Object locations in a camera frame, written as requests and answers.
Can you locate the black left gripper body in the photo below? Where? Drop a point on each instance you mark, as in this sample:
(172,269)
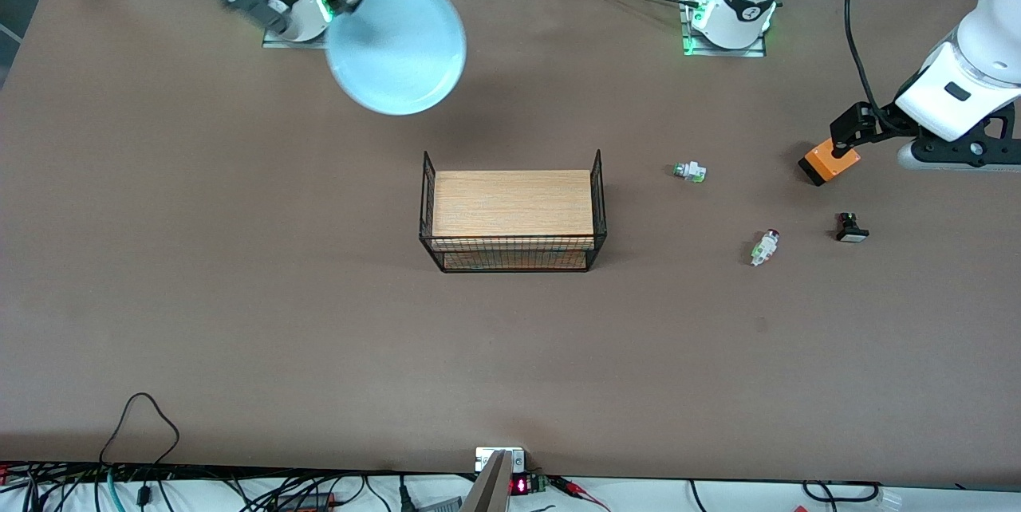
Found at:
(876,125)

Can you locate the light blue round plate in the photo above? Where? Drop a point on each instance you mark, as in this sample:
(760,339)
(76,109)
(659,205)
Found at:
(399,49)

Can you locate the white switch with red button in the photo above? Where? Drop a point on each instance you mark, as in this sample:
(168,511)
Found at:
(763,250)

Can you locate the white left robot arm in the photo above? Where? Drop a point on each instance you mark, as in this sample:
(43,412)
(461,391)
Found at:
(746,13)

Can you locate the light wooden shelf board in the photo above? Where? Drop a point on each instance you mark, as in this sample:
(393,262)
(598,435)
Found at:
(478,261)
(510,205)

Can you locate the red clip lead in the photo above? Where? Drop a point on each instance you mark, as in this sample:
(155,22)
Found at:
(578,490)

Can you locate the small white box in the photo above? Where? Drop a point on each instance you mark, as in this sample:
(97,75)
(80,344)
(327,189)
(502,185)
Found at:
(485,460)

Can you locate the module with red display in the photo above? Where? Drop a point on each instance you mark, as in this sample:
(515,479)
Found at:
(520,486)

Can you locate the black power adapter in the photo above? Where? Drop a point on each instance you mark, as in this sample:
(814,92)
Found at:
(307,502)

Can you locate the grey metal bar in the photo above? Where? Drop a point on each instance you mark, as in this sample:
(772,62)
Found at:
(490,488)

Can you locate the orange button enclosure box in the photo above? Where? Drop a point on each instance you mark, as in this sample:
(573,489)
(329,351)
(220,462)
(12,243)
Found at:
(821,167)

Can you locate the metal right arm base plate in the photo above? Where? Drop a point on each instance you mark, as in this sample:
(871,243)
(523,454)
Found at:
(275,40)

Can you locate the black switch with white cap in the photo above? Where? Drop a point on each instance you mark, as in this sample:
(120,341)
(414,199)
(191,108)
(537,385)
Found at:
(850,233)

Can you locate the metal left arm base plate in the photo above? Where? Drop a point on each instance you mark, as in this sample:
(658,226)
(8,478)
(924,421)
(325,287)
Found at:
(754,52)

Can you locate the white switch with green button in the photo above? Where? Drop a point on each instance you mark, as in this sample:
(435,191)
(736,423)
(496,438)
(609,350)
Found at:
(692,171)

